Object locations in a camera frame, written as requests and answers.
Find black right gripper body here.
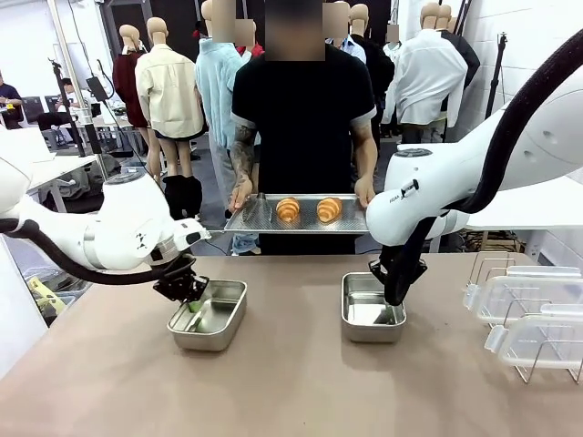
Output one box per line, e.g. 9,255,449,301
367,258,389,287

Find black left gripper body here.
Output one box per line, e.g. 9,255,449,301
152,253,202,303

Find stainless steel rectangular container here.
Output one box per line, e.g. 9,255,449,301
341,272,408,344
167,279,249,352

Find golden croissant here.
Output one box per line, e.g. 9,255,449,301
316,196,343,224
275,196,302,224

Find perforated metal baking tray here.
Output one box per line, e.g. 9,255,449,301
223,193,371,237

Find clear plastic clip lid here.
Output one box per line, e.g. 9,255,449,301
463,266,583,327
484,303,583,371

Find person's left forearm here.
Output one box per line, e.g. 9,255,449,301
353,145,379,182

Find person's tattooed right forearm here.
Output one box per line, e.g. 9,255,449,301
229,145,258,188

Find person's left hand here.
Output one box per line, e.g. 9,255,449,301
353,175,378,211

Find person's right hand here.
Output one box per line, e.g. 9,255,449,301
227,178,255,216

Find light blue jeans heap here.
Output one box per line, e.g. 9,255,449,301
230,232,261,256

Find metal serving tongs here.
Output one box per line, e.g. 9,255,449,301
240,192,274,225

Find clear plastic storage bin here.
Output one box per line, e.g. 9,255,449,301
22,268,88,320

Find yellow printed item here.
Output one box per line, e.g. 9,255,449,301
26,277,65,315

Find person in black t-shirt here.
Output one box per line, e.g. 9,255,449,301
230,0,379,256

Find white office desk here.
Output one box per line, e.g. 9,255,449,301
25,152,105,201

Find black light stand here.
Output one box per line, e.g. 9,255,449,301
47,57,104,158

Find mannequin in cream shirt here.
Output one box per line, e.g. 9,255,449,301
135,16,207,183

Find mannequin in light blue fleece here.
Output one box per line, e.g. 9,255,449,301
194,0,247,192

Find mannequin in white shirt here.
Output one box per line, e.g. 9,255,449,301
381,2,470,145

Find black office chair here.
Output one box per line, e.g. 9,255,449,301
36,111,74,149

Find mannequin in dark red dress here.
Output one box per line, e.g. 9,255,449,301
112,24,159,192

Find black tablet on stand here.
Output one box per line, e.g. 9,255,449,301
85,76,111,102

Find distant person in white shirt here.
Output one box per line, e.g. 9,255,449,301
56,76,95,124

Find mannequin in blue collar shirt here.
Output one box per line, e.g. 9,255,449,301
325,2,368,65

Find black tripod stand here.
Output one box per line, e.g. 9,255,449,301
485,31,510,120

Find mannequin in black white jacket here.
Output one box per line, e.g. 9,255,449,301
439,4,483,92

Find mannequin in red jacket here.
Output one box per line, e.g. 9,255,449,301
234,18,266,60

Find seated person in dark shirt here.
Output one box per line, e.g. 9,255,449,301
0,70,25,131

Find silver metal pole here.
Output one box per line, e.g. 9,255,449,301
47,0,110,181

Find metal wire lid rack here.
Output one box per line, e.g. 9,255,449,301
468,251,583,384

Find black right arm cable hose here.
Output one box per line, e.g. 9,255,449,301
382,26,583,307

